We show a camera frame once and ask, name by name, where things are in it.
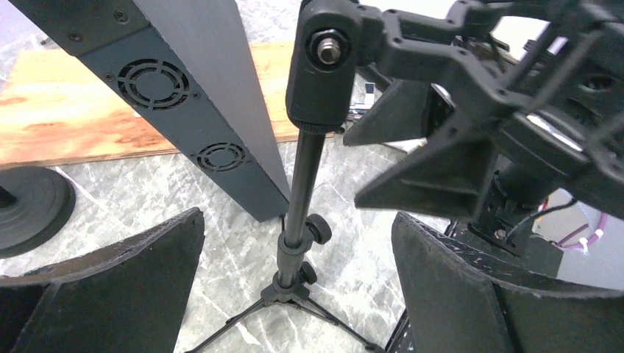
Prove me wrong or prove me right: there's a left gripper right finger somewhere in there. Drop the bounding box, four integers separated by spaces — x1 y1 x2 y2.
391 212 623 352

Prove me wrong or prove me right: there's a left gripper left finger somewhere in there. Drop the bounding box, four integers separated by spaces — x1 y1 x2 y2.
1 207 205 352

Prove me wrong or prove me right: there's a blue network switch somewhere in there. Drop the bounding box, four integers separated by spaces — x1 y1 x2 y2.
15 0 290 221

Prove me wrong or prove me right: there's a wooden board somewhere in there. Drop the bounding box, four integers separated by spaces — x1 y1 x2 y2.
0 41 337 171

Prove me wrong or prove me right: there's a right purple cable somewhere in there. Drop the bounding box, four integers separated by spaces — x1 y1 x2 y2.
556 212 610 252

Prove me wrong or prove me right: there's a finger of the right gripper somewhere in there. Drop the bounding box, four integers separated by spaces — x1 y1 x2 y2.
355 131 497 220
343 79 431 146

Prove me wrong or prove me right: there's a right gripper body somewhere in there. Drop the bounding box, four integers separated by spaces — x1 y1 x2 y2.
467 164 558 256

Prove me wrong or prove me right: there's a black shock mount tripod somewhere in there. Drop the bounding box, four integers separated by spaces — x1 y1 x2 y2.
185 0 624 353

